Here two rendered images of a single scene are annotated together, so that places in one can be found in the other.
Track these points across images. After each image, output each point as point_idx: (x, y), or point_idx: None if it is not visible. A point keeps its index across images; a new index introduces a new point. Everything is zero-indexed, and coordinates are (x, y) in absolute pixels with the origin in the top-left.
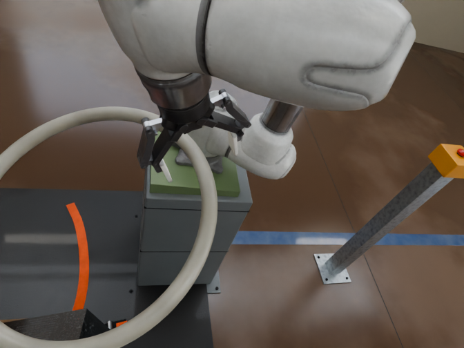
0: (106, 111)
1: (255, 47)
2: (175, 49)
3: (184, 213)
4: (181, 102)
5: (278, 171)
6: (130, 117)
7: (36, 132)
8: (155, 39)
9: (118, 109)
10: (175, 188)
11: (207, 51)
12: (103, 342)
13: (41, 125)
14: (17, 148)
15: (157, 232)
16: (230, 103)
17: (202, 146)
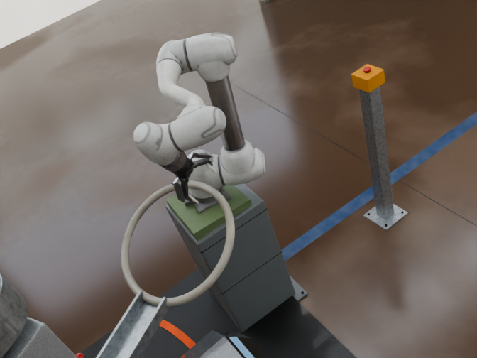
0: (150, 199)
1: (188, 139)
2: (171, 152)
3: None
4: (180, 165)
5: (258, 169)
6: (162, 193)
7: (128, 231)
8: (165, 153)
9: (154, 194)
10: (210, 226)
11: (179, 147)
12: (216, 269)
13: (127, 226)
14: (125, 243)
15: None
16: (196, 154)
17: None
